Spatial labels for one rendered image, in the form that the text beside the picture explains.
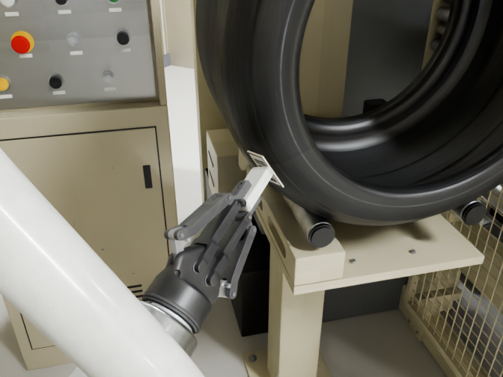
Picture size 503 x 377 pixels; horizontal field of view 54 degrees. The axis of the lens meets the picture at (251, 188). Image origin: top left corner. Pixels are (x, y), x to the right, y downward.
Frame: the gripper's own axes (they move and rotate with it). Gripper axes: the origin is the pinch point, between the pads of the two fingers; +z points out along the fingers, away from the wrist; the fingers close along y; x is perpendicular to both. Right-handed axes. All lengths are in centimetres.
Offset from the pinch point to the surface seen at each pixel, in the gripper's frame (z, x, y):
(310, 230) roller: 6.4, -1.9, 16.2
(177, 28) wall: 283, -320, 73
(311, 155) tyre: 7.6, 5.4, 1.4
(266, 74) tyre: 8.0, 5.1, -11.8
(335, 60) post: 48, -13, 10
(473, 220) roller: 23.9, 15.4, 32.8
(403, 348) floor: 40, -33, 124
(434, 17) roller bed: 77, -2, 21
